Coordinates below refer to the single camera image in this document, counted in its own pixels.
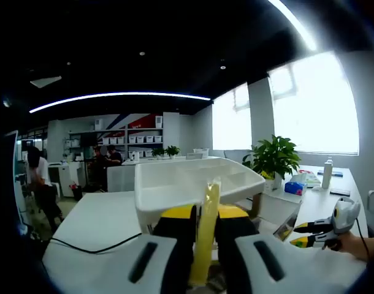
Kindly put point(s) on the blue flat book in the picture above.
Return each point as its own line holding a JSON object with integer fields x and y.
{"x": 337, "y": 173}

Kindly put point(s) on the row of white storage bins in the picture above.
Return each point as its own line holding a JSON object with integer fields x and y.
{"x": 132, "y": 139}

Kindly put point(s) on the yellow sticky note stack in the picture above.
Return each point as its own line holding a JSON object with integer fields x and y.
{"x": 205, "y": 232}

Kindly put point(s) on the white bottle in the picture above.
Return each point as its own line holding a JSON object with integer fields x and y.
{"x": 327, "y": 173}

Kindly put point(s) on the colourful printed booklet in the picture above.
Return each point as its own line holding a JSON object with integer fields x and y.
{"x": 311, "y": 179}

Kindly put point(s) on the small black screen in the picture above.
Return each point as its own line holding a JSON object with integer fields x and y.
{"x": 88, "y": 138}

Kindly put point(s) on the black notebook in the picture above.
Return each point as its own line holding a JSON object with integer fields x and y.
{"x": 339, "y": 192}

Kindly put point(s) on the long ceiling light strip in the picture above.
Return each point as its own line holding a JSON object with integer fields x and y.
{"x": 113, "y": 94}

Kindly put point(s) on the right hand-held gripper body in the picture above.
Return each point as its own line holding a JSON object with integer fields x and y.
{"x": 344, "y": 214}

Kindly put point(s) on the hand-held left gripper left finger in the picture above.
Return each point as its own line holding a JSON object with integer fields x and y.
{"x": 168, "y": 260}

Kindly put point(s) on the white ceiling air conditioner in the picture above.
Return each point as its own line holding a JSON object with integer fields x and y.
{"x": 46, "y": 81}

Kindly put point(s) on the small green potted plant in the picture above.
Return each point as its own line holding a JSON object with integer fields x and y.
{"x": 172, "y": 150}
{"x": 158, "y": 152}

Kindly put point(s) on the person's right hand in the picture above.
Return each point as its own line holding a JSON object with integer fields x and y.
{"x": 354, "y": 245}

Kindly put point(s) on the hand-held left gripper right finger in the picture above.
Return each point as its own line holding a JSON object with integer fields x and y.
{"x": 242, "y": 263}

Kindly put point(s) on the white plastic drawer organizer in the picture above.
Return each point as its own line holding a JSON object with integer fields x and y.
{"x": 162, "y": 183}

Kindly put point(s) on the white desk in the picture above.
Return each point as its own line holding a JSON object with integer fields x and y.
{"x": 98, "y": 220}

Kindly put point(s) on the white storage shelf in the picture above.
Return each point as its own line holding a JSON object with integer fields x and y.
{"x": 113, "y": 147}

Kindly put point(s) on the white mesh office chair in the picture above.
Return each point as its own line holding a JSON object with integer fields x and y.
{"x": 121, "y": 179}

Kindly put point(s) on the blue tissue box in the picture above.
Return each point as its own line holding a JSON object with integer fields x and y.
{"x": 295, "y": 188}

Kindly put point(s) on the small white patterned pot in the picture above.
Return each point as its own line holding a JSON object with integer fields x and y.
{"x": 268, "y": 185}

